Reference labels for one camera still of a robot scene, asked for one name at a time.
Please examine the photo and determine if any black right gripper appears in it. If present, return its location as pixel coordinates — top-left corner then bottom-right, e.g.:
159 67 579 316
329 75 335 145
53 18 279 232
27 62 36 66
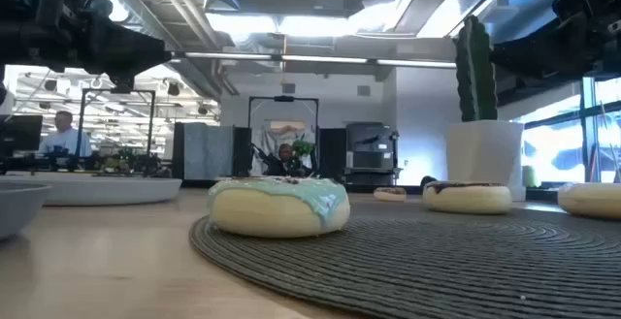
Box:
489 16 621 81

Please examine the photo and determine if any large dark round plate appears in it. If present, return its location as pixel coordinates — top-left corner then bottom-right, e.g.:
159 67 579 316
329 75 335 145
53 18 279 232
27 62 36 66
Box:
188 197 621 319

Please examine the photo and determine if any person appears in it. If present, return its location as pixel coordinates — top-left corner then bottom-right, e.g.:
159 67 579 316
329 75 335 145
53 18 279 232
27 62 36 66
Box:
38 110 93 158
264 143 311 178

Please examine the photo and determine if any mint green frosted donut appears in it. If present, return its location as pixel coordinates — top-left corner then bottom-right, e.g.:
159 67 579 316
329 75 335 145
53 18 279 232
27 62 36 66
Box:
207 176 351 239

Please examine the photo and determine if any dark grey plate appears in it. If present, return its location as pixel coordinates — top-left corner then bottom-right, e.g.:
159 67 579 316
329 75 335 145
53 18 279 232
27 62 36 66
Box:
0 182 52 241

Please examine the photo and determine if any black robot station frame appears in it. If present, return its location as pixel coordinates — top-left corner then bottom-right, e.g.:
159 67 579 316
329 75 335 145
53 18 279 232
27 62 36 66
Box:
77 88 156 175
247 95 320 177

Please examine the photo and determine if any green cactus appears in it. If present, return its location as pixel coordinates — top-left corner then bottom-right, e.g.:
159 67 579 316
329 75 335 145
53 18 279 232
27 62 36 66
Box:
454 16 499 122

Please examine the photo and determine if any white plant pot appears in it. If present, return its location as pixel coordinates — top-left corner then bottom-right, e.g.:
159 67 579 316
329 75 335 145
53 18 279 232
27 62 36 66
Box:
445 119 528 203

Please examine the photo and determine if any green leafy plant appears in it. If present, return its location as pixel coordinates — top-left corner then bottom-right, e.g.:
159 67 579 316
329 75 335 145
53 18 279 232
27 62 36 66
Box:
292 139 315 158

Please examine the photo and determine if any pink frosted donut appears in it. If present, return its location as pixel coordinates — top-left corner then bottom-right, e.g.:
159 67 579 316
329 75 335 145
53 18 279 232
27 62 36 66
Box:
556 181 621 221

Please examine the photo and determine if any black computer monitor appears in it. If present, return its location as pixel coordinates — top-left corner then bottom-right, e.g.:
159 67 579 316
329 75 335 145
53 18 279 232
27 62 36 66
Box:
0 113 44 158

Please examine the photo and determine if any grey partition panel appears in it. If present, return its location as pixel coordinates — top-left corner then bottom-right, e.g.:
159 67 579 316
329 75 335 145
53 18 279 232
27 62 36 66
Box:
172 122 253 182

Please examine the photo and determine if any long ceiling tube light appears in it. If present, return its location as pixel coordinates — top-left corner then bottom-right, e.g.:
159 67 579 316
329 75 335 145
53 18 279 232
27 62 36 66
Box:
172 50 457 69

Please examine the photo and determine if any black printer cabinet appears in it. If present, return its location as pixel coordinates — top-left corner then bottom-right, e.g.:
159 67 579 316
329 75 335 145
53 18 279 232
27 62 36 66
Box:
343 122 402 187

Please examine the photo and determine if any small orange frosted donut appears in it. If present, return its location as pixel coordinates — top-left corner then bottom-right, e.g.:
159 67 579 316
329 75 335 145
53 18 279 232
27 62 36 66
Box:
372 186 408 203

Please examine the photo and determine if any chocolate frosted donut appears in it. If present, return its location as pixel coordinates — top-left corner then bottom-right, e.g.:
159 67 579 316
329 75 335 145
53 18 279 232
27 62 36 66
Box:
421 180 514 215

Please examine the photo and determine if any light grey plate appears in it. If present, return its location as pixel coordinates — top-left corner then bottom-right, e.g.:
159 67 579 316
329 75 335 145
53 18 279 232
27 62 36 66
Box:
0 171 183 207

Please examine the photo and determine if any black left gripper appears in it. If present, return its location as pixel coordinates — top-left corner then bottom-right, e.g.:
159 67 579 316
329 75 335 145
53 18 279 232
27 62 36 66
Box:
16 0 174 76

